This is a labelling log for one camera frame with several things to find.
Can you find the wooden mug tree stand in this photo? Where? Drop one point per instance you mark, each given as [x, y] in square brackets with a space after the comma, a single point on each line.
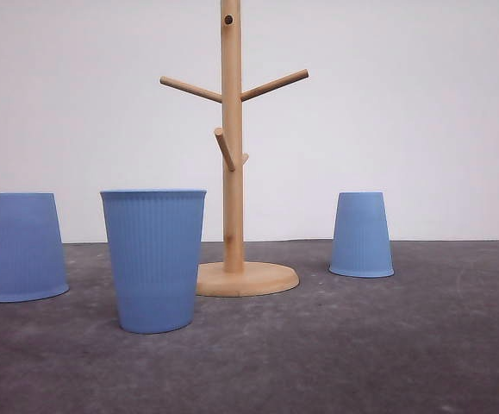
[235, 277]

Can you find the blue ribbed cup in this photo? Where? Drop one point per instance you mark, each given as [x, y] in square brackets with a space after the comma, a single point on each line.
[155, 240]
[361, 243]
[32, 262]

